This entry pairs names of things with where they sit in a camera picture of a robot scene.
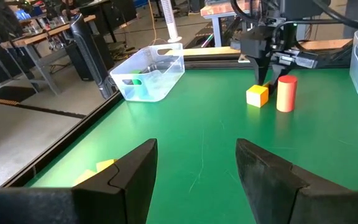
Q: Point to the green table mat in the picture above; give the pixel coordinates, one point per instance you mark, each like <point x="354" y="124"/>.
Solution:
<point x="197" y="118"/>

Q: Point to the black tower fan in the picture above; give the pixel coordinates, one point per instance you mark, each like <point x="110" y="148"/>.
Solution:
<point x="89" y="56"/>

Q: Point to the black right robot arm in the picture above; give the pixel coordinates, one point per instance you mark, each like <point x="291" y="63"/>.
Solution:
<point x="291" y="12"/>

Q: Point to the white ribbed pole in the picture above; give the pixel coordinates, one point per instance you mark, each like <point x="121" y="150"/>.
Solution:
<point x="170" y="18"/>

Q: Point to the wooden desk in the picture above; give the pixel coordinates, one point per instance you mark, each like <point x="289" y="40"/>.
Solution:
<point x="36" y="39"/>

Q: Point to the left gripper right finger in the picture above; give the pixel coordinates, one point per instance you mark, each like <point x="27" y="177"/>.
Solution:
<point x="269" y="186"/>

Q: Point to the desk with grey legs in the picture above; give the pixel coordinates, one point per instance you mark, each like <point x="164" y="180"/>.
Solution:
<point x="217" y="31"/>

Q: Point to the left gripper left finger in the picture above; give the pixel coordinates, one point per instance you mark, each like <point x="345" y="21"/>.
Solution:
<point x="129" y="186"/>

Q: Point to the red cylinder block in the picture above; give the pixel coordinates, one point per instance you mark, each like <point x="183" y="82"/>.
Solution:
<point x="286" y="93"/>

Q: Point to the green cylinder block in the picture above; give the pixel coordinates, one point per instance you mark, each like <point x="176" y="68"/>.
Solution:
<point x="138" y="84"/>

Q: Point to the yellow cube block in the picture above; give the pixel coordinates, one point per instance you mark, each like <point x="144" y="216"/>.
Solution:
<point x="256" y="96"/>

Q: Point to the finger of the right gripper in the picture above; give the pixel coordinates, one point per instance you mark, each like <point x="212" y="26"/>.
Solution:
<point x="259" y="71"/>
<point x="275" y="76"/>

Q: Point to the yellow cube top centre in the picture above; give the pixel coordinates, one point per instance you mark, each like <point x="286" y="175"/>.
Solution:
<point x="99" y="168"/>

